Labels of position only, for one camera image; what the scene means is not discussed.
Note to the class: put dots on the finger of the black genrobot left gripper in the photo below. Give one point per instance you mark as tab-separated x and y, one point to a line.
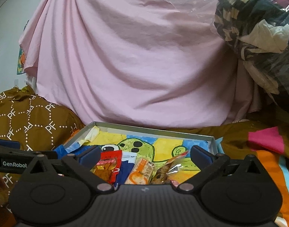
14	160

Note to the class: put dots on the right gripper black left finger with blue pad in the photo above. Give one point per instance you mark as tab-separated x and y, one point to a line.
80	167

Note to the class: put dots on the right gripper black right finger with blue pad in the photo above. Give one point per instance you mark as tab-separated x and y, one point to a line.
210	166

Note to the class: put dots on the red snack packet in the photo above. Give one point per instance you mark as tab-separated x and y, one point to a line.
108	166

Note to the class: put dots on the orange white wafer packet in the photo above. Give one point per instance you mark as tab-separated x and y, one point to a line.
141	172

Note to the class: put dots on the clear brown cake packet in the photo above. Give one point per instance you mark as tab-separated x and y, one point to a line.
171	167

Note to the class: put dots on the blue pink snack packet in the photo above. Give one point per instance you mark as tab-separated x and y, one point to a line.
127	164

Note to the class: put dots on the brown PF patterned pillow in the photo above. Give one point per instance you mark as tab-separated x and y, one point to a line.
37	124

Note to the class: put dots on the grey tray with cartoon lining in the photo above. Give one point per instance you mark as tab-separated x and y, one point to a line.
156	146

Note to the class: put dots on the colourful striped blanket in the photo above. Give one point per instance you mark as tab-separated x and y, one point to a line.
269	143

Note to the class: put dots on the pink hanging bed sheet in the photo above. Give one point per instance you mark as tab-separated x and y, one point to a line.
151	63

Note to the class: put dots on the plastic bag of clothes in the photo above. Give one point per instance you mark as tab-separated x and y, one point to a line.
258	32

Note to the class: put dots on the colourful wall poster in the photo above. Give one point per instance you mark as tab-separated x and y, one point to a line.
20	62

